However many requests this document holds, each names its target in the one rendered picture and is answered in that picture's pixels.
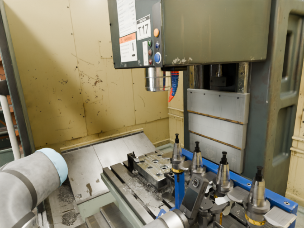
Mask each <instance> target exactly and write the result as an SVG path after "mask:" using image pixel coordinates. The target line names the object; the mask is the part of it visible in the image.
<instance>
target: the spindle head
mask: <svg viewBox="0 0 304 228"><path fill-rule="evenodd" d="M159 1H160V3H161V40H162V64H163V67H180V66H196V65H211V64H227V63H243V62H265V61H266V54H267V44H268V33H269V23H270V13H271V0H135V12H136V21H137V20H139V19H141V18H143V17H145V16H148V15H150V20H151V37H148V38H144V39H140V40H138V38H137V31H135V32H133V33H135V35H136V48H137V60H136V61H128V62H121V52H120V42H119V39H120V38H122V37H125V36H128V35H130V34H133V33H130V34H127V35H125V36H122V37H120V34H119V19H118V9H117V0H107V2H108V12H109V25H110V34H111V43H112V53H113V64H114V68H115V69H135V68H155V59H154V38H153V19H152V5H154V4H156V3H158V2H159ZM149 39H150V40H151V41H152V46H151V47H148V46H147V51H148V50H149V49H152V56H151V57H150V56H149V55H148V60H149V59H150V58H152V59H153V65H152V66H150V65H149V64H148V65H146V66H144V58H143V42H145V41H147V42H148V40H149Z"/></svg>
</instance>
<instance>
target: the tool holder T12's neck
mask: <svg viewBox="0 0 304 228"><path fill-rule="evenodd" d="M246 215H247V217H249V218H250V219H252V220H254V221H257V222H263V221H265V219H264V218H258V217H254V216H252V215H251V212H250V211H248V210H247V211H246ZM248 222H249V221H248ZM251 224H252V223H251ZM258 226H261V225H258Z"/></svg>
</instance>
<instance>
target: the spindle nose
mask: <svg viewBox="0 0 304 228"><path fill-rule="evenodd" d="M171 77H172V76H171V71H163V67H156V68H144V82H145V90H146V91H169V90H171V88H172V78H171Z"/></svg>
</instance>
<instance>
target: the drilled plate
mask: <svg viewBox="0 0 304 228"><path fill-rule="evenodd" d="M162 154H164V153H162V152H158V153H155V154H152V155H150V156H147V157H143V158H140V159H139V163H135V162H134V161H133V167H134V168H135V169H136V170H137V171H138V172H139V173H140V174H142V175H143V176H144V177H145V178H146V179H147V180H149V181H150V182H151V183H152V184H153V185H154V186H155V187H157V188H158V189H159V188H161V187H163V186H166V185H167V184H170V180H169V179H168V178H167V177H165V176H164V175H162V174H161V173H164V172H168V171H170V168H172V164H170V159H169V160H167V159H163V158H162ZM144 160H145V161H144ZM159 160H160V161H159ZM142 162H143V163H142ZM146 162H147V163H146ZM158 172H160V173H158ZM188 172H189V171H188V170H187V171H185V176H187V175H189V174H188ZM156 173H157V174H156Z"/></svg>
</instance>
